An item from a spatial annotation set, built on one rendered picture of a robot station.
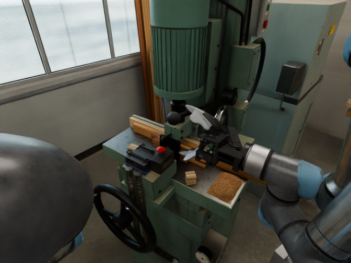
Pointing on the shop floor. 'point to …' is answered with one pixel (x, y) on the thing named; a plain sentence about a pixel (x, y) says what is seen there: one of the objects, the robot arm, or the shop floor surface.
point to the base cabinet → (179, 234)
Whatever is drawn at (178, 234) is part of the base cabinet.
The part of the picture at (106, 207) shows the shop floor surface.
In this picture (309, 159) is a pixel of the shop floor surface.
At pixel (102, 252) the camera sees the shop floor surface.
